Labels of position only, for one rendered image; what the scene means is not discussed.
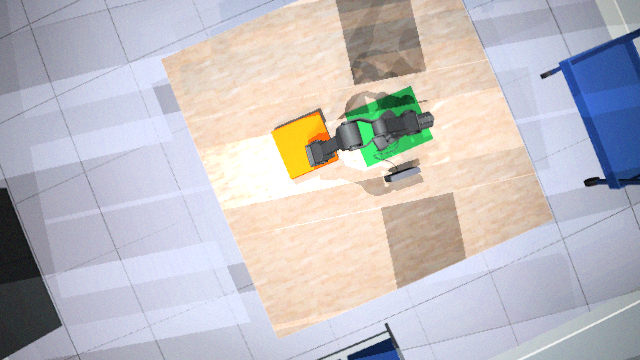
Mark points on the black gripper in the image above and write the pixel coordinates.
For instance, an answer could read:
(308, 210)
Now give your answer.
(383, 142)

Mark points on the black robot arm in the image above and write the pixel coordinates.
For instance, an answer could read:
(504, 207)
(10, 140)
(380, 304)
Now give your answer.
(348, 136)

